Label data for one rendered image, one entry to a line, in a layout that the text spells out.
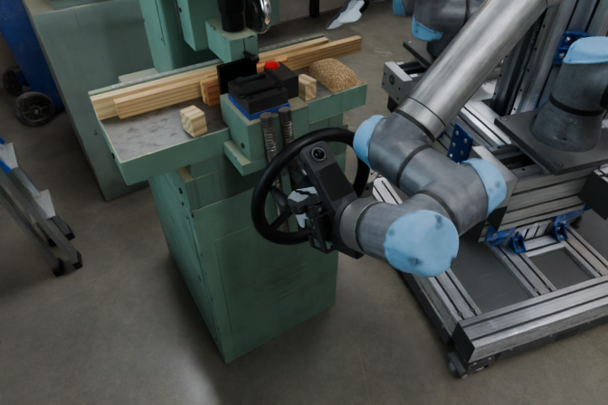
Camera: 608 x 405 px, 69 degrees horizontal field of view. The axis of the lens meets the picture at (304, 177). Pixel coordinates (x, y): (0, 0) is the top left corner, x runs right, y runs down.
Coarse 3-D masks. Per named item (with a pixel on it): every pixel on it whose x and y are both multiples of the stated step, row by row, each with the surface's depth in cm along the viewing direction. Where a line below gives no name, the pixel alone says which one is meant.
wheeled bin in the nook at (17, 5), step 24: (0, 0) 214; (0, 24) 220; (24, 24) 226; (24, 48) 233; (24, 72) 240; (48, 72) 247; (24, 96) 244; (48, 96) 254; (24, 120) 250; (48, 120) 257
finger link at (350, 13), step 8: (352, 0) 91; (360, 0) 91; (344, 8) 92; (352, 8) 92; (360, 8) 90; (336, 16) 92; (344, 16) 91; (352, 16) 90; (360, 16) 88; (328, 24) 91; (336, 24) 91
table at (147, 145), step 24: (336, 96) 106; (360, 96) 110; (120, 120) 97; (144, 120) 97; (168, 120) 97; (216, 120) 97; (312, 120) 106; (120, 144) 90; (144, 144) 90; (168, 144) 90; (192, 144) 92; (216, 144) 95; (120, 168) 87; (144, 168) 89; (168, 168) 92; (240, 168) 91; (264, 168) 93
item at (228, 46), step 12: (216, 24) 103; (216, 36) 101; (228, 36) 98; (240, 36) 98; (252, 36) 98; (216, 48) 104; (228, 48) 98; (240, 48) 98; (252, 48) 100; (228, 60) 100
